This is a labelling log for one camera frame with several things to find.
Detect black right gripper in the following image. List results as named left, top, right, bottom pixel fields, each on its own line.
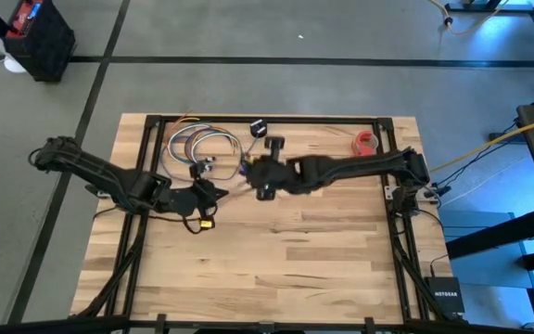
left=249, top=135, right=292, bottom=201

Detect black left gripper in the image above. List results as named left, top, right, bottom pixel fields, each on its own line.
left=190, top=162, right=230, bottom=220

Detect black spool white labels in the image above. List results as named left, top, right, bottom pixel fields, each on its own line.
left=248, top=119, right=268, bottom=139

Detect red plastic spool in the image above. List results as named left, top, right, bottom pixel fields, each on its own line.
left=350, top=130, right=380, bottom=158

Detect black rig crossbeam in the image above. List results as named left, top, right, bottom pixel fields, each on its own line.
left=0, top=315, right=534, bottom=334

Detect black case red top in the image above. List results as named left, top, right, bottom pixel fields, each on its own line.
left=1, top=0, right=76, bottom=84

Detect black desk leg stand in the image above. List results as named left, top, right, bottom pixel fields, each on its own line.
left=443, top=0, right=534, bottom=16

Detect light blue cable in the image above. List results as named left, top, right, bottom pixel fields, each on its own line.
left=236, top=134, right=261, bottom=163

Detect dark purple cable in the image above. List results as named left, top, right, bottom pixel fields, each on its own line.
left=161, top=124, right=246, bottom=182

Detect black aluminium table frame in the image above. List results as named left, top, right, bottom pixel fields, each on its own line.
left=67, top=113, right=470, bottom=326

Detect white coiled cable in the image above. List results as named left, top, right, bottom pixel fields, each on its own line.
left=166, top=122, right=217, bottom=166

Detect thin orange wire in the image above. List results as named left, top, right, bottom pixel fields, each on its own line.
left=161, top=112, right=202, bottom=154

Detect black Netgear switch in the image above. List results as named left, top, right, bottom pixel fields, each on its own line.
left=423, top=276, right=465, bottom=315

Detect yellow extension cord black plug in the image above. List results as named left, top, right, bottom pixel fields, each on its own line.
left=427, top=0, right=509, bottom=36

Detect yellow hanging cable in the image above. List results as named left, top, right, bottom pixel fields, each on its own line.
left=430, top=112, right=534, bottom=173

